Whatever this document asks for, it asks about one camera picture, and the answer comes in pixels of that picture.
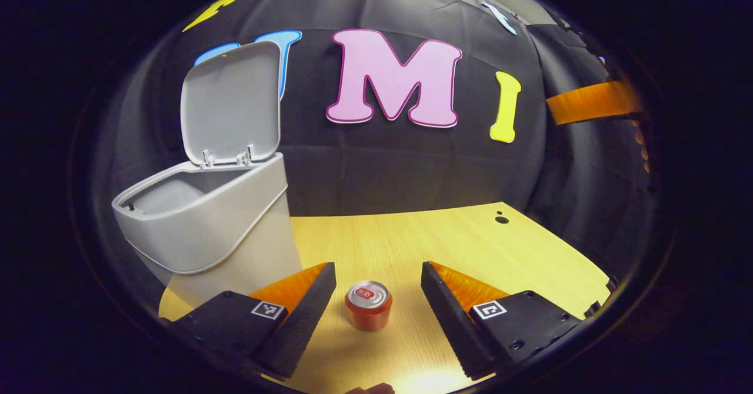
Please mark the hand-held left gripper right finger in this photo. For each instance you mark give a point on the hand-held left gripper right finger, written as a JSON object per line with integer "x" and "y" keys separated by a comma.
{"x": 450, "y": 323}

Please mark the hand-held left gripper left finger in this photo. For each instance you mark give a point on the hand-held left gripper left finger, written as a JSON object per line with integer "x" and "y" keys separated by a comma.
{"x": 300, "y": 323}

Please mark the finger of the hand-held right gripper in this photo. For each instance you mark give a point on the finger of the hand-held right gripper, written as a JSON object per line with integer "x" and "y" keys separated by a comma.
{"x": 594, "y": 101}

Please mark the black backdrop cloth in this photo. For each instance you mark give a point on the black backdrop cloth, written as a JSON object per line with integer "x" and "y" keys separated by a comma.
{"x": 382, "y": 164}

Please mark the red pop can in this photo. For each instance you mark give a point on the red pop can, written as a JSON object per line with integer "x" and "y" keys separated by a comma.
{"x": 368, "y": 311}

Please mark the wooden desktop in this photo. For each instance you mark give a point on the wooden desktop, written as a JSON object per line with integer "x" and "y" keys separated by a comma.
{"x": 412, "y": 247}

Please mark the white desktop garbage bin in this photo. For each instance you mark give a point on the white desktop garbage bin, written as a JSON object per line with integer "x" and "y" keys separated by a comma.
{"x": 223, "y": 223}

